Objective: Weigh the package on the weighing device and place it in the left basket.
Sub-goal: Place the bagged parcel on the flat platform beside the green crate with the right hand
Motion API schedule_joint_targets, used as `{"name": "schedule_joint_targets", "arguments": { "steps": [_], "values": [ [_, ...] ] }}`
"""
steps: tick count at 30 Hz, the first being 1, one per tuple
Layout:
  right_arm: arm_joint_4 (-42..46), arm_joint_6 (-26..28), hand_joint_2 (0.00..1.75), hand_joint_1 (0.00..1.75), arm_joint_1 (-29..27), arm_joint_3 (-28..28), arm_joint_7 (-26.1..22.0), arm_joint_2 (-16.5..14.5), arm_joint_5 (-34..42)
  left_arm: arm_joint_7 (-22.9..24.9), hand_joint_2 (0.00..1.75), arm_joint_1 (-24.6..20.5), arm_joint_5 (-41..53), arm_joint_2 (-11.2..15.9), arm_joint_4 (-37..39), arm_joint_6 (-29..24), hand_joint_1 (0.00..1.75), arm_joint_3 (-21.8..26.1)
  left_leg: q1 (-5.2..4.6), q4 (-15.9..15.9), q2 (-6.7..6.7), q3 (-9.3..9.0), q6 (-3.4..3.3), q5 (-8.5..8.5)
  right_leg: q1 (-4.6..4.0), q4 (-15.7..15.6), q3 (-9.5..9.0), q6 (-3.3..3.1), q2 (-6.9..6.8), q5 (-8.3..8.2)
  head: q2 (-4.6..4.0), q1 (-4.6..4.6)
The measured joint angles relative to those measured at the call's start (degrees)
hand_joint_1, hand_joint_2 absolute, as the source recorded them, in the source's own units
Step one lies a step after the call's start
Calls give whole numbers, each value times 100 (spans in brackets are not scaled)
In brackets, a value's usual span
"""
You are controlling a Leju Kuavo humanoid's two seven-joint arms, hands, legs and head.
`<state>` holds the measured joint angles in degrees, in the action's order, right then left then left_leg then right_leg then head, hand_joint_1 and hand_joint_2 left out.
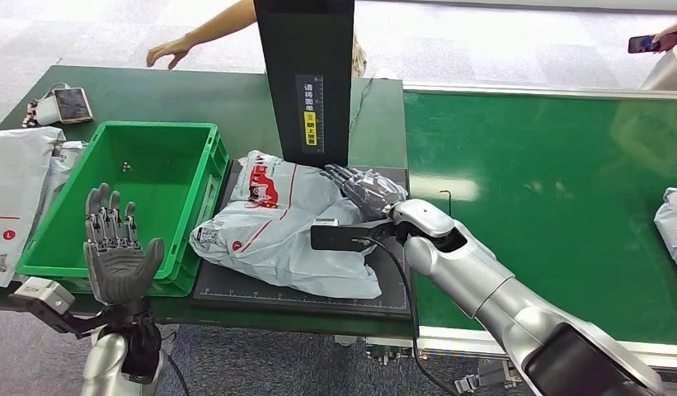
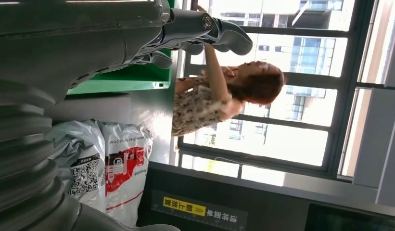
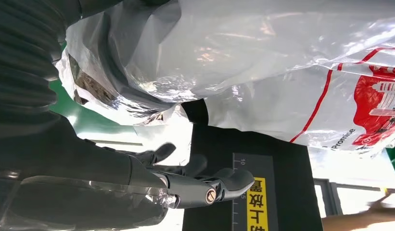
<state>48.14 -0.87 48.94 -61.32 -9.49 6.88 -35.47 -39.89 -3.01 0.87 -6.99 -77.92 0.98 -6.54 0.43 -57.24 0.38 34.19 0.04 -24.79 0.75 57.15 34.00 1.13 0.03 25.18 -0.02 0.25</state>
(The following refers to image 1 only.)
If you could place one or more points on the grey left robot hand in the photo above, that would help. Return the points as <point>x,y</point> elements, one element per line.
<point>119,273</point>

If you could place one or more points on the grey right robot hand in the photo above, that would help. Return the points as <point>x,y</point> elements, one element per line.
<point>373,191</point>

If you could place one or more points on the grey package with red print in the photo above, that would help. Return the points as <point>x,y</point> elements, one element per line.
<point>283,240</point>

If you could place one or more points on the person's forearm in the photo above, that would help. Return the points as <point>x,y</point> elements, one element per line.
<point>223,23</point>

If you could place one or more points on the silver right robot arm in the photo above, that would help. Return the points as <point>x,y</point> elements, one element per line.
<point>480,273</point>

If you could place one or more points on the green plastic basket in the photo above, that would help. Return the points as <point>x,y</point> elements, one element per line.
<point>136,218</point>

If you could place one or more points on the black weighing platform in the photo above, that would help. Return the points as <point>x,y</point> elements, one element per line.
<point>393,284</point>

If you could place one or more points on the plain grey package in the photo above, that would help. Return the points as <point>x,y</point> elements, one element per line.
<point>62,161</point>

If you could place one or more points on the white package with red dot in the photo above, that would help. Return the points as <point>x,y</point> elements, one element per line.
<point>13,180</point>

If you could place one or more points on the grey package with red stripe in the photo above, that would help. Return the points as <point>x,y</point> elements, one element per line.
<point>674,229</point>

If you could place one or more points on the black hex key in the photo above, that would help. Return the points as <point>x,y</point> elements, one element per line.
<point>449,202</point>

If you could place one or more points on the black and yellow label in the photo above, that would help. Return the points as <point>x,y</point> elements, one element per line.
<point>309,117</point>

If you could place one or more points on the small dark object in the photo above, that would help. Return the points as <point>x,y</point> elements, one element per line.
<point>126,167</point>

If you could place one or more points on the conveyor connector block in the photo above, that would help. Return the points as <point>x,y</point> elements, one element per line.
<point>390,352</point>

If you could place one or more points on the black scale column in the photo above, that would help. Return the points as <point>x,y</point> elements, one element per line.
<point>302,43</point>

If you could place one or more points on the smartphone with dark screen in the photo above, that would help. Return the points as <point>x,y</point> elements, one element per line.
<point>72,105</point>

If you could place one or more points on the green table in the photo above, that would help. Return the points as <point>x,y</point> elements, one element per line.
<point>207,98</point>

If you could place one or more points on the grey metal clamp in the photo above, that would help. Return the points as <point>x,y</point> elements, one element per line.
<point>480,380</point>

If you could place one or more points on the person's hand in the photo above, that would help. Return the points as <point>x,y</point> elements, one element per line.
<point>171,50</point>

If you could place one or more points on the smartphone with red case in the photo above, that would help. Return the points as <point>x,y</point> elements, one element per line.
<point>646,42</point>

